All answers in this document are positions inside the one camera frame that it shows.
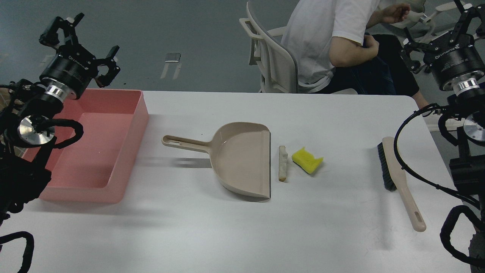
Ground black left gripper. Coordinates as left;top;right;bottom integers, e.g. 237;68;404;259
39;13;121;100

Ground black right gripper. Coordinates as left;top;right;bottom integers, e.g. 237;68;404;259
401;0;485;91

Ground beige hand brush black bristles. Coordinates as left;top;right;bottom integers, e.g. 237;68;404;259
377;136;427;232

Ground yellow sponge piece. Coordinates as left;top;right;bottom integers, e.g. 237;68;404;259
291;147;324;174

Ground beige plastic dustpan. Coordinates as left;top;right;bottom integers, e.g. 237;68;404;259
161;122;271;199

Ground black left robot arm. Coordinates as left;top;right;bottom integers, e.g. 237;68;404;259
0;13;120;221

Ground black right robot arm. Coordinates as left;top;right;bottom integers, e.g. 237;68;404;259
400;0;485;273

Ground pink plastic bin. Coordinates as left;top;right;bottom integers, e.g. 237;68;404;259
40;89;149;203

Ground white rolling chair background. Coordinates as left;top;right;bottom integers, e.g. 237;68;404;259
378;0;458;43

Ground person in white shirt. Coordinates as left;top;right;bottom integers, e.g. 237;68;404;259
281;0;428;109

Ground white office chair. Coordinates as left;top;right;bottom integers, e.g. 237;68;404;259
240;0;378;94

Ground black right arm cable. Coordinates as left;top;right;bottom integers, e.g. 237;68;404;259
394;103;485;209

